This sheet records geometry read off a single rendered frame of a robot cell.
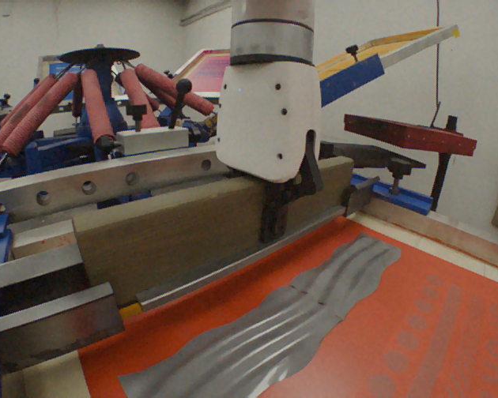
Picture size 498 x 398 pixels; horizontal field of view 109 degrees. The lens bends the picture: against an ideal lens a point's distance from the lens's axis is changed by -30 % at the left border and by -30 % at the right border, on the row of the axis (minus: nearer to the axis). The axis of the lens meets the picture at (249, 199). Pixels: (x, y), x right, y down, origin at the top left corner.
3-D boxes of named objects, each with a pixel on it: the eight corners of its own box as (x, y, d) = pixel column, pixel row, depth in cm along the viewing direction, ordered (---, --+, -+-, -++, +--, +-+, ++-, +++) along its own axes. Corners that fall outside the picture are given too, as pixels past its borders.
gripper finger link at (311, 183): (278, 103, 21) (251, 148, 25) (337, 169, 18) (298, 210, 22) (287, 103, 21) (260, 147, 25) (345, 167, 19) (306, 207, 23)
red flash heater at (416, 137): (416, 140, 140) (420, 123, 135) (476, 160, 98) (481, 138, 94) (341, 133, 127) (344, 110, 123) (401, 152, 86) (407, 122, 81)
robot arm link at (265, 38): (205, 34, 21) (205, 61, 22) (274, 14, 15) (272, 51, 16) (262, 45, 26) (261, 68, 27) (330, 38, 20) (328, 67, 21)
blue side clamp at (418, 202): (422, 233, 39) (433, 197, 37) (416, 242, 36) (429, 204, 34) (298, 185, 60) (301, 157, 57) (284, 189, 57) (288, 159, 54)
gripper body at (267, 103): (205, 52, 22) (204, 163, 26) (288, 37, 15) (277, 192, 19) (262, 61, 26) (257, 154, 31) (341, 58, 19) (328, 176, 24)
